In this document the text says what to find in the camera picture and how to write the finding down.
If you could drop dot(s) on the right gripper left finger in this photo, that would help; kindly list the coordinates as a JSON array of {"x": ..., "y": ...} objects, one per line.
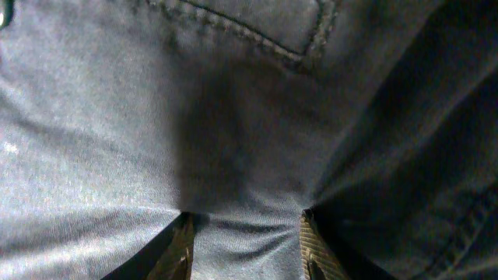
[{"x": 168, "y": 256}]

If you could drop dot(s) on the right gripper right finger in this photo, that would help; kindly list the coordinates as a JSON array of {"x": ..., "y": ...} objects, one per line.
[{"x": 329, "y": 258}]

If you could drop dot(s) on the dark blue denim shorts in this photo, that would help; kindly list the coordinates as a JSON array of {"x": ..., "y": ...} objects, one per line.
[{"x": 379, "y": 116}]

